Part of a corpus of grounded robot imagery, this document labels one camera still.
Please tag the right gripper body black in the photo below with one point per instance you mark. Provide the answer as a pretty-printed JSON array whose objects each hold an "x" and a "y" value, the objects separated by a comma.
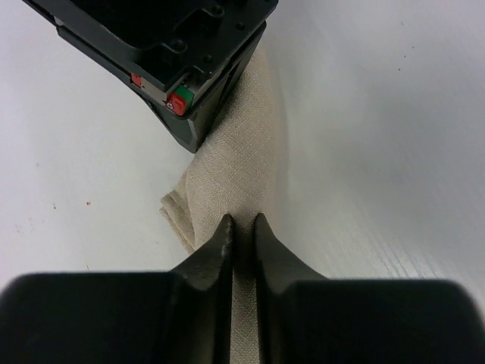
[{"x": 168, "y": 51}]

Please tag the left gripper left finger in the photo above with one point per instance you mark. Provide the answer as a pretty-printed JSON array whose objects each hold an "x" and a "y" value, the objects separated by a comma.
[{"x": 178, "y": 316}]

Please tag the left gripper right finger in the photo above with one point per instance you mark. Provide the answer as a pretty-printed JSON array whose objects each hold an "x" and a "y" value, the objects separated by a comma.
[{"x": 304, "y": 317}]

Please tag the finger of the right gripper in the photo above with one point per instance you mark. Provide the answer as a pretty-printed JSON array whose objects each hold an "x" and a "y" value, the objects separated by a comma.
[{"x": 191, "y": 129}]

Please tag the beige cloth napkin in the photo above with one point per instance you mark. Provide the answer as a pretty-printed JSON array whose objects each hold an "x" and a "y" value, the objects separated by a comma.
[{"x": 234, "y": 172}]

